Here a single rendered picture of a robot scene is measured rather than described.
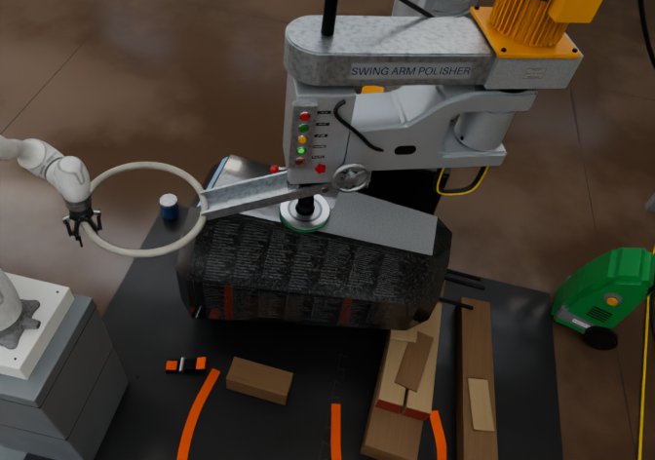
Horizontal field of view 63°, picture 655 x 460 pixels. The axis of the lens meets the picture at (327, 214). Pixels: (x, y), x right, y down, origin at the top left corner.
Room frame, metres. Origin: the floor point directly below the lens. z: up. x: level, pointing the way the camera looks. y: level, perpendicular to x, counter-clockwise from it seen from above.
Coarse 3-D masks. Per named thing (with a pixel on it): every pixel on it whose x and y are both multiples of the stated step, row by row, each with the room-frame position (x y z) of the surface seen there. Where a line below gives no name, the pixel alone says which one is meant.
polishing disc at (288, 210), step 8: (296, 200) 1.52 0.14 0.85; (320, 200) 1.55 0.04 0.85; (280, 208) 1.46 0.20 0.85; (288, 208) 1.47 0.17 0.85; (320, 208) 1.50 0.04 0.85; (328, 208) 1.51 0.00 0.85; (288, 216) 1.42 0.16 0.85; (296, 216) 1.43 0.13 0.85; (304, 216) 1.44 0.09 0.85; (312, 216) 1.45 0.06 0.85; (320, 216) 1.45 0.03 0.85; (296, 224) 1.39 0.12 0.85; (304, 224) 1.40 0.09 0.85; (312, 224) 1.40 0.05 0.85; (320, 224) 1.41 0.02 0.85
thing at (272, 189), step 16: (272, 176) 1.49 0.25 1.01; (208, 192) 1.41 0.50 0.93; (224, 192) 1.43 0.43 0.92; (240, 192) 1.44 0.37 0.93; (256, 192) 1.44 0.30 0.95; (272, 192) 1.44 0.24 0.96; (288, 192) 1.40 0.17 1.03; (304, 192) 1.42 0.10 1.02; (320, 192) 1.44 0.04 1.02; (224, 208) 1.33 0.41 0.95; (240, 208) 1.34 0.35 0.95; (256, 208) 1.36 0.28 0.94
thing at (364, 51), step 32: (288, 32) 1.45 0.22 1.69; (320, 32) 1.48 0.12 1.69; (352, 32) 1.51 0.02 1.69; (384, 32) 1.55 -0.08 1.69; (416, 32) 1.58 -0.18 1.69; (448, 32) 1.62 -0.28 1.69; (480, 32) 1.65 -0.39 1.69; (288, 64) 1.41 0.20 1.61; (320, 64) 1.37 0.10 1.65; (352, 64) 1.40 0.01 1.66; (384, 64) 1.43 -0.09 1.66; (416, 64) 1.46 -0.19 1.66; (448, 64) 1.49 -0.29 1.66; (480, 64) 1.52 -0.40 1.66; (512, 64) 1.54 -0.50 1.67; (544, 64) 1.57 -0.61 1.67; (576, 64) 1.61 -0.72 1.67
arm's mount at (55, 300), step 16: (16, 288) 0.86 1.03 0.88; (32, 288) 0.87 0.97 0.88; (48, 288) 0.88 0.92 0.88; (64, 288) 0.89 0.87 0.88; (48, 304) 0.82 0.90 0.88; (64, 304) 0.85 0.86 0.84; (48, 320) 0.77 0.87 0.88; (32, 336) 0.70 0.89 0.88; (48, 336) 0.73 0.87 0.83; (0, 352) 0.63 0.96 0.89; (16, 352) 0.64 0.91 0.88; (32, 352) 0.66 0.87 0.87; (0, 368) 0.59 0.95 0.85; (16, 368) 0.59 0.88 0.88; (32, 368) 0.62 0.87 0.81
